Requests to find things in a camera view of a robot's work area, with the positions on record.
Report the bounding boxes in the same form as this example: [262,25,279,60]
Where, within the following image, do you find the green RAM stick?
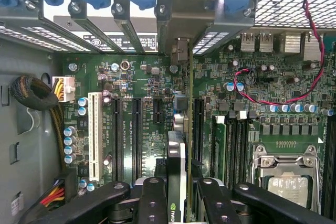
[212,115,227,183]

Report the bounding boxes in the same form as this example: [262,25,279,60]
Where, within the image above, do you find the short black expansion slot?
[153,98,163,125]

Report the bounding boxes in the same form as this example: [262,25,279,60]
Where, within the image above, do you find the perforated metal slot cover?
[193,7,255,56]
[15,16,99,52]
[0,26,68,52]

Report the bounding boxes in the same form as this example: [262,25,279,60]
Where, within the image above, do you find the red yellow connector wires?
[39,168,78,211]

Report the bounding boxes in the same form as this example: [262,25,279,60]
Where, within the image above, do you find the long black expansion slot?
[111,97,123,183]
[132,97,144,183]
[193,97,206,164]

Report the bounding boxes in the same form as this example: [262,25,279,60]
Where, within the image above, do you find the red black twisted wire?
[233,0,326,105]

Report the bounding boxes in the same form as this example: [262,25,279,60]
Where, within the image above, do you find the white power connector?
[51,76,76,103]

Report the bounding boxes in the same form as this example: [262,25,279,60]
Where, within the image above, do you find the black RAM slot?
[227,119,237,183]
[324,115,336,221]
[237,119,249,183]

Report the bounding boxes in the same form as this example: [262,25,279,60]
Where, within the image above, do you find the sleeved yellow black cable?
[9,75,66,172]

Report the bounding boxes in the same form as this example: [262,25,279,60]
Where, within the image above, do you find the green motherboard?
[61,34,336,224]

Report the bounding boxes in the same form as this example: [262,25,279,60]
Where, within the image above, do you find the open black PC case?
[0,0,336,224]

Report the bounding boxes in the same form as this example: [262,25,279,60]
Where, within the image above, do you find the white PCI expansion slot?
[88,92,103,182]

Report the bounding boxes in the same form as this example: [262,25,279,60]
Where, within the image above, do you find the CPU with grey paste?
[267,175,310,209]

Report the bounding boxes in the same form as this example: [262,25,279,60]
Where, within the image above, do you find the solid metal slot cover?
[111,3,145,53]
[154,4,172,54]

